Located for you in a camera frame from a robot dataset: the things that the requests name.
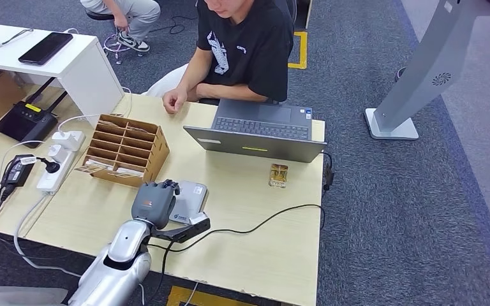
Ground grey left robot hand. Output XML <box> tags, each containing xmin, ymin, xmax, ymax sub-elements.
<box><xmin>131</xmin><ymin>179</ymin><xmax>182</xmax><ymax>231</ymax></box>

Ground person's right hand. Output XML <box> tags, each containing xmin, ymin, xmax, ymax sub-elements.
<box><xmin>162</xmin><ymin>87</ymin><xmax>189</xmax><ymax>115</ymax></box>

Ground wooden card organizer box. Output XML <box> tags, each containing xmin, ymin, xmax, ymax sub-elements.
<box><xmin>74</xmin><ymin>113</ymin><xmax>170</xmax><ymax>189</ymax></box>

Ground grey card reader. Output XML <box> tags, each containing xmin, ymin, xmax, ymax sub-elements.
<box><xmin>169</xmin><ymin>180</ymin><xmax>209</xmax><ymax>224</ymax></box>

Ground white card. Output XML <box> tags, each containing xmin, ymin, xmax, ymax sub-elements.
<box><xmin>85</xmin><ymin>159</ymin><xmax>114</xmax><ymax>171</ymax></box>
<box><xmin>115</xmin><ymin>166</ymin><xmax>144</xmax><ymax>177</ymax></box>

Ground person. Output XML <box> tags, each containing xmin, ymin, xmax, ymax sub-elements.
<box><xmin>80</xmin><ymin>0</ymin><xmax>161</xmax><ymax>54</ymax></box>
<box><xmin>143</xmin><ymin>0</ymin><xmax>295</xmax><ymax>115</ymax></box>

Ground chrome stool base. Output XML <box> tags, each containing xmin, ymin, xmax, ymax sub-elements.
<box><xmin>103</xmin><ymin>31</ymin><xmax>144</xmax><ymax>65</ymax></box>

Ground yellow floor tape marking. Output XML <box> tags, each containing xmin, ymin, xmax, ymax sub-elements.
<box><xmin>287</xmin><ymin>31</ymin><xmax>308</xmax><ymax>70</ymax></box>
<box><xmin>167</xmin><ymin>286</ymin><xmax>256</xmax><ymax>306</ymax></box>

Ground grey laptop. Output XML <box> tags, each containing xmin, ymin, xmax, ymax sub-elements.
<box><xmin>183</xmin><ymin>99</ymin><xmax>327</xmax><ymax>164</ymax></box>

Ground white desk shelf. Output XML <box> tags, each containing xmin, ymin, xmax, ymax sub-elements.
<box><xmin>0</xmin><ymin>22</ymin><xmax>124</xmax><ymax>127</ymax></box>

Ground white power strip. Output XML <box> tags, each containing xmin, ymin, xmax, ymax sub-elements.
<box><xmin>36</xmin><ymin>131</ymin><xmax>86</xmax><ymax>196</ymax></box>

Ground large white USB charger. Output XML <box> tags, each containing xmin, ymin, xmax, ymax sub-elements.
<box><xmin>51</xmin><ymin>131</ymin><xmax>86</xmax><ymax>152</ymax></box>

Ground small white USB charger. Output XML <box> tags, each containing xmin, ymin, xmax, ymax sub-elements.
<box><xmin>48</xmin><ymin>144</ymin><xmax>70</xmax><ymax>164</ymax></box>

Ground black stool seat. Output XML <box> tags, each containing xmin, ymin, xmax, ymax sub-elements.
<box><xmin>85</xmin><ymin>10</ymin><xmax>117</xmax><ymax>22</ymax></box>

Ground black power adapter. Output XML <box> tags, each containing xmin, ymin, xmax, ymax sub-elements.
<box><xmin>0</xmin><ymin>154</ymin><xmax>36</xmax><ymax>189</ymax></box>

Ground black smartphone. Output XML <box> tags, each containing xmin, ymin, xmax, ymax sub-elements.
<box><xmin>18</xmin><ymin>32</ymin><xmax>74</xmax><ymax>66</ymax></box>

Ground black router with antennas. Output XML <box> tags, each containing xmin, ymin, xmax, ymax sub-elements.
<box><xmin>0</xmin><ymin>77</ymin><xmax>68</xmax><ymax>149</ymax></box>

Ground pale grey robot body shell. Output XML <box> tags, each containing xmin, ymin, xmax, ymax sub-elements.
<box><xmin>0</xmin><ymin>287</ymin><xmax>69</xmax><ymax>306</ymax></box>

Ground grey kiosk stand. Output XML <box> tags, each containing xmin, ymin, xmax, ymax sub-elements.
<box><xmin>364</xmin><ymin>0</ymin><xmax>490</xmax><ymax>141</ymax></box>

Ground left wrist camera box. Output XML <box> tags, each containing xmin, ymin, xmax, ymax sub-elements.
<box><xmin>151</xmin><ymin>212</ymin><xmax>212</xmax><ymax>245</ymax></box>

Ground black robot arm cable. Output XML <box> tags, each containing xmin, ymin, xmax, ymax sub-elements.
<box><xmin>145</xmin><ymin>240</ymin><xmax>176</xmax><ymax>305</ymax></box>

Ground black floor cable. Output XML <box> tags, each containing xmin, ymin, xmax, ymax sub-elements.
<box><xmin>149</xmin><ymin>15</ymin><xmax>198</xmax><ymax>36</ymax></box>

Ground black laptop power cable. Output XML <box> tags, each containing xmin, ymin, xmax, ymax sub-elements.
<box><xmin>147</xmin><ymin>152</ymin><xmax>334</xmax><ymax>254</ymax></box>

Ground white charger cable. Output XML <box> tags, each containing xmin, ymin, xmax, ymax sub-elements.
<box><xmin>0</xmin><ymin>140</ymin><xmax>52</xmax><ymax>186</ymax></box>
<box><xmin>57</xmin><ymin>86</ymin><xmax>134</xmax><ymax>134</ymax></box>

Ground black power plug with cord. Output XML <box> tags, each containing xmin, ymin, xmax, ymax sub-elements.
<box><xmin>20</xmin><ymin>156</ymin><xmax>61</xmax><ymax>175</ymax></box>

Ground white power strip cord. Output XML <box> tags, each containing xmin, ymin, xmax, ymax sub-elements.
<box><xmin>13</xmin><ymin>194</ymin><xmax>147</xmax><ymax>306</ymax></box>

